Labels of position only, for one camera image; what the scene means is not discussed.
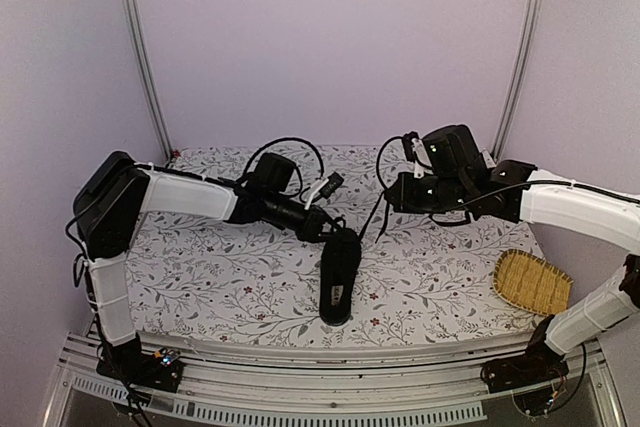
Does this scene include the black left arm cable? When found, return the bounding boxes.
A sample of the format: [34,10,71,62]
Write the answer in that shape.
[242,136,326,198]

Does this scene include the right aluminium frame post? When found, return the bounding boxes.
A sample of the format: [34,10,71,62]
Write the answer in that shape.
[491,0,543,160]

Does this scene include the black shoelace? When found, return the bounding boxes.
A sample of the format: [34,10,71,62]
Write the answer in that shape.
[354,196,394,244]

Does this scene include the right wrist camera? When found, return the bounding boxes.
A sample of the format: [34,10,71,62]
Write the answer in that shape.
[401,132,432,179]

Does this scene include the left aluminium frame post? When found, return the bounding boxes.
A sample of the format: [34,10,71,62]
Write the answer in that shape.
[121,0,174,161]

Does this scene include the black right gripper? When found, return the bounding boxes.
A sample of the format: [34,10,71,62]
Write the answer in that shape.
[385,171,471,214]

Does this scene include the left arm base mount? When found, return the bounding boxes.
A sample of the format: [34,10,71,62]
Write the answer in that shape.
[96,336,184,393]

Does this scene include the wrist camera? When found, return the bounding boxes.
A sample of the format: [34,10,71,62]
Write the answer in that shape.
[401,132,432,179]
[304,172,344,210]

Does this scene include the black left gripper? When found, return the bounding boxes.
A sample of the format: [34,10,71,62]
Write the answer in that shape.
[264,191,348,243]

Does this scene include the woven bamboo tray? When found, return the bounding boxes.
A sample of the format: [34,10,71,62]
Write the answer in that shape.
[492,249,573,317]

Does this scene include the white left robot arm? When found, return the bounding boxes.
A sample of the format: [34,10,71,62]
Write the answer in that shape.
[72,151,344,381]

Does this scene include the aluminium frame post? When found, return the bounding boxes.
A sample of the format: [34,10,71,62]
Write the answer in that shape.
[491,0,543,160]
[121,0,174,161]

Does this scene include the aluminium front rail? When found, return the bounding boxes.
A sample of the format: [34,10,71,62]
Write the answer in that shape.
[42,331,626,427]

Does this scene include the black canvas sneaker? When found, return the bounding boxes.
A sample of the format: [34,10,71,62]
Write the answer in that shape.
[319,228,362,326]

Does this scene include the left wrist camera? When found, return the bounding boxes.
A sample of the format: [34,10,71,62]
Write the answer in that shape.
[304,172,344,210]

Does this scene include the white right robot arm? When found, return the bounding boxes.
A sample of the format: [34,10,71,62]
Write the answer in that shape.
[384,125,639,383]

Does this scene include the floral patterned table mat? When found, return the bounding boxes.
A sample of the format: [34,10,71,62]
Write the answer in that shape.
[126,143,540,349]

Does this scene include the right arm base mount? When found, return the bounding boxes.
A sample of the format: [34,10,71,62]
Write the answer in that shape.
[480,334,569,393]

